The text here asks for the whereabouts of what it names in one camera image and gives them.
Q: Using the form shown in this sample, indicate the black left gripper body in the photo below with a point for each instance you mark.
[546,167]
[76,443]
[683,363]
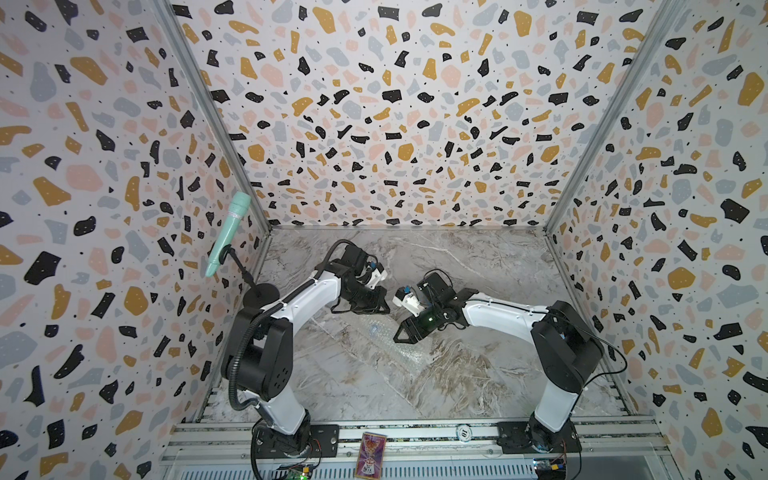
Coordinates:
[370,300]

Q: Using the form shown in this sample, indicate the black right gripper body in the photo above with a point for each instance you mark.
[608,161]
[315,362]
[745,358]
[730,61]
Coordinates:
[428,321]

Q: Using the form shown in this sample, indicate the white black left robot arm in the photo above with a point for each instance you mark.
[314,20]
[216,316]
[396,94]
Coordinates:
[258,359]

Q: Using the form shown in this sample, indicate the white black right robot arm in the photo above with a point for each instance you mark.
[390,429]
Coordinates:
[567,350]

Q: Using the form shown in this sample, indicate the mint green microphone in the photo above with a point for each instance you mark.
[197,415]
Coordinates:
[237,211]

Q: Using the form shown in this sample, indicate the purple card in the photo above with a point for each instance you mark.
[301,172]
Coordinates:
[370,457]

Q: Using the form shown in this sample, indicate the green circuit board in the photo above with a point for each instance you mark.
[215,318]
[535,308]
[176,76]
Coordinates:
[301,472]

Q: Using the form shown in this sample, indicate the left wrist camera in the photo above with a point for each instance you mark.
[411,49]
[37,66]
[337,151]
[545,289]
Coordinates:
[373,274]

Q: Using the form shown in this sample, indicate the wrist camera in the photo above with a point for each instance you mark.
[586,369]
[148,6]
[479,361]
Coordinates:
[373,274]
[406,298]

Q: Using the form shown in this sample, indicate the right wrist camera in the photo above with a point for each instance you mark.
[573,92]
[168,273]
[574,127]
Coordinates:
[406,298]

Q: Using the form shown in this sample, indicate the right circuit board with wires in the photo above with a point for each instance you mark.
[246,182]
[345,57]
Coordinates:
[550,469]

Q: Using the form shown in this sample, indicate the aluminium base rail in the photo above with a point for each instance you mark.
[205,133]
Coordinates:
[624,447]

